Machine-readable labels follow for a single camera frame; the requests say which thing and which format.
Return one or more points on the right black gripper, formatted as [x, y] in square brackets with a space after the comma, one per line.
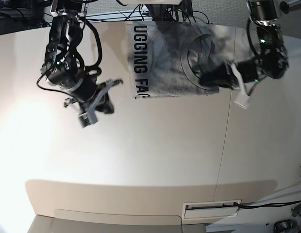
[102, 102]

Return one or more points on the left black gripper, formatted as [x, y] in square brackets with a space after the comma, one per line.
[221, 77]

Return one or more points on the grey T-shirt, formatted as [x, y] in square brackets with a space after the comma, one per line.
[166, 59]

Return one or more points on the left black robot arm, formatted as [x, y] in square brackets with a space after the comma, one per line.
[266, 42]

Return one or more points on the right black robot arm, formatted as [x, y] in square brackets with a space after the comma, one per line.
[63, 65]

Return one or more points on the grey central robot stand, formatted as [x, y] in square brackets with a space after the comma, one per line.
[159, 12]

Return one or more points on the black device bottom right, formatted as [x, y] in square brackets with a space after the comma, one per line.
[284, 226]

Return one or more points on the white table cable port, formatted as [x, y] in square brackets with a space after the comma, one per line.
[209, 210]

